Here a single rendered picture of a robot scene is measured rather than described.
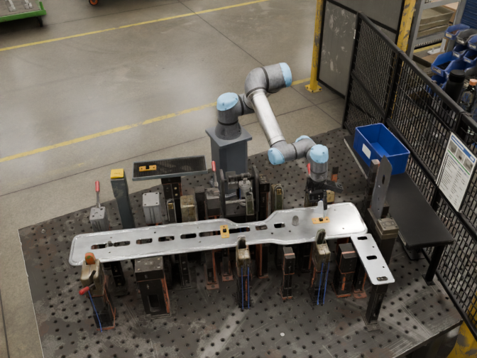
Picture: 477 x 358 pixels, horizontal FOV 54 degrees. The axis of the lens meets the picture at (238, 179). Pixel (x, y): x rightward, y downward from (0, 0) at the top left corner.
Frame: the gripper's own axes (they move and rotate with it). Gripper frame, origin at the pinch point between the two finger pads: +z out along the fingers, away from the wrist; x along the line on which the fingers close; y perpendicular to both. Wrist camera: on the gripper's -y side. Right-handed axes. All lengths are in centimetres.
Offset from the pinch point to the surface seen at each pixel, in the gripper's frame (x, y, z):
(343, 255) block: 21.6, -4.1, 9.5
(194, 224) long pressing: -7, 61, 3
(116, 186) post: -30, 96, -9
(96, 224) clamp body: -12, 107, -2
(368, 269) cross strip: 32.9, -11.3, 7.9
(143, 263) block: 17, 84, -1
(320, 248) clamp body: 21.5, 6.8, 2.3
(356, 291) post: 22.3, -11.8, 36.9
